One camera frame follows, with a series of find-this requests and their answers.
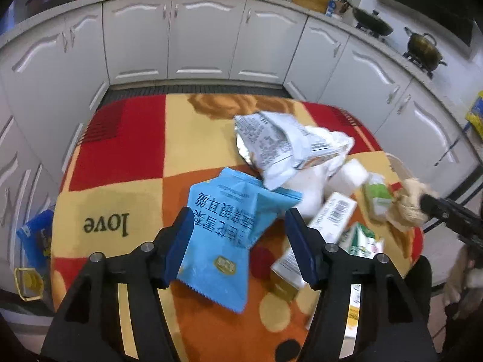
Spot blue plastic bag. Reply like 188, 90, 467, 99
16, 205, 57, 272

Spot white plastic bag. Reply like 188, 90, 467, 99
279, 166, 329, 219

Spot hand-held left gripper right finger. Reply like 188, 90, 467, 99
285, 207, 438, 362

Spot person's right forearm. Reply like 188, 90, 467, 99
441, 245, 483, 310

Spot white barcode carton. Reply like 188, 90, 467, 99
307, 192, 358, 242

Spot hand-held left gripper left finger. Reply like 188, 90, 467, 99
41, 207, 195, 362

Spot yellow plastic container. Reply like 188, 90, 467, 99
14, 267, 45, 301

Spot beige round bin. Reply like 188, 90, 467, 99
383, 153, 414, 189

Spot small green white carton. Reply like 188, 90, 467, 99
362, 171, 395, 221

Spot white tissue wad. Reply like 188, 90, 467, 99
326, 158, 370, 197

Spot red yellow printed blanket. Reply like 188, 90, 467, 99
51, 92, 425, 362

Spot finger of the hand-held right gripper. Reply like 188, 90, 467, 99
420, 194, 483, 249

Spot white gold small box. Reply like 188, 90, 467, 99
270, 247, 308, 302

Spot white yellow flat box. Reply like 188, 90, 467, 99
345, 283, 363, 338

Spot beige tissue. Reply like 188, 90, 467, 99
387, 177, 440, 232

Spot white kitchen cabinets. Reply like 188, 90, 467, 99
0, 0, 483, 234

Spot black wok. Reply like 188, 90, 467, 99
351, 7, 395, 36

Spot green white drink carton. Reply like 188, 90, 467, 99
337, 222, 385, 268

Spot white silver snack bag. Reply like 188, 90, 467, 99
233, 111, 355, 191

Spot blue snack packet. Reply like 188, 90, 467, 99
177, 167, 304, 313

